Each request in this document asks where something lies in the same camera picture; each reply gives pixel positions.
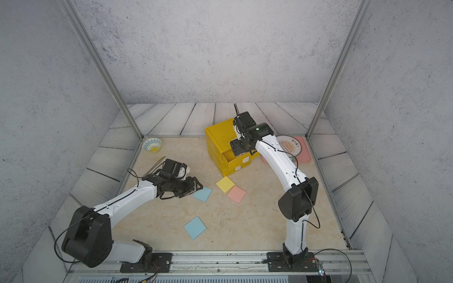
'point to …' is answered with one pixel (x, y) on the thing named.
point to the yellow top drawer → (230, 160)
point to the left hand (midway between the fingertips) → (201, 188)
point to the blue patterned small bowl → (151, 145)
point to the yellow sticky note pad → (225, 184)
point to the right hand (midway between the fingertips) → (241, 146)
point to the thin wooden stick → (154, 166)
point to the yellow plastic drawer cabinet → (219, 152)
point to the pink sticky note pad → (236, 194)
